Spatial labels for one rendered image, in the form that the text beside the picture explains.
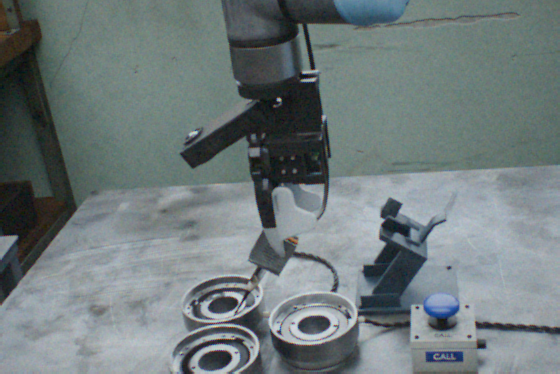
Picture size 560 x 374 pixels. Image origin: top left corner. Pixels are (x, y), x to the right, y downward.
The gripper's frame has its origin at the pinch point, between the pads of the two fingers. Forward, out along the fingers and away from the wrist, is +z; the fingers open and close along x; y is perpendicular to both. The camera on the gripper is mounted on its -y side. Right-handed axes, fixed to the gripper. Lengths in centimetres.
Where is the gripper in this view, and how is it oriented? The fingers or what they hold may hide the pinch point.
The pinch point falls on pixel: (276, 240)
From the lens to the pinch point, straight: 97.9
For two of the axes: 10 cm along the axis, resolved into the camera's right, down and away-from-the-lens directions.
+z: 1.4, 9.1, 4.0
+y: 9.8, -0.7, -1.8
